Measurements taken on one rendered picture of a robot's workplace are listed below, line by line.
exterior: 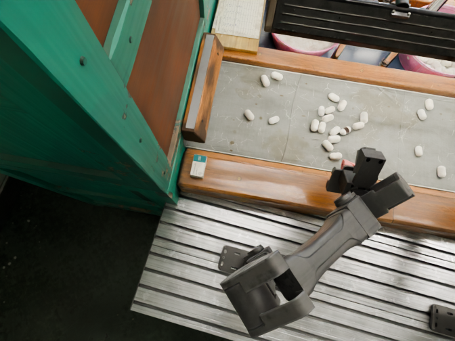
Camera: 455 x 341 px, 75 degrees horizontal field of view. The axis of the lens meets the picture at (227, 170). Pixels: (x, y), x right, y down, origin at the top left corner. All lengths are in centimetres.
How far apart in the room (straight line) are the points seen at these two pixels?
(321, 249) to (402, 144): 59
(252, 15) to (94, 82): 78
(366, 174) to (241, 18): 62
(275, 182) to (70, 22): 64
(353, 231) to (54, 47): 49
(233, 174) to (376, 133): 45
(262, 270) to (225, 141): 50
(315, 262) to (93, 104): 37
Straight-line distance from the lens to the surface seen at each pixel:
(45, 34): 27
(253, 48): 98
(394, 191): 63
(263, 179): 81
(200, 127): 77
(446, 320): 108
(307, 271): 47
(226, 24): 102
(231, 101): 92
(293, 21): 65
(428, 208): 97
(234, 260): 87
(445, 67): 124
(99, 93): 34
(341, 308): 97
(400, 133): 102
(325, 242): 51
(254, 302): 48
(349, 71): 102
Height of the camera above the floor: 155
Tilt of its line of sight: 75 degrees down
